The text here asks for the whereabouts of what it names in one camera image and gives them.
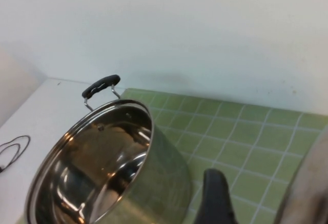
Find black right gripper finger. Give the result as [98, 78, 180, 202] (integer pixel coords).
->
[189, 168, 239, 224]

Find thin black cable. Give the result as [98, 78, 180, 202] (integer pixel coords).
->
[0, 135, 32, 174]

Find stainless steel pot black handles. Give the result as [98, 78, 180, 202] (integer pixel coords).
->
[24, 74, 193, 224]

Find green grid pattern mat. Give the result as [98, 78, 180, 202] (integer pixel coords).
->
[120, 88, 328, 224]

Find steel pot lid black knob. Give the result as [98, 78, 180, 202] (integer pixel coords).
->
[273, 131, 328, 224]

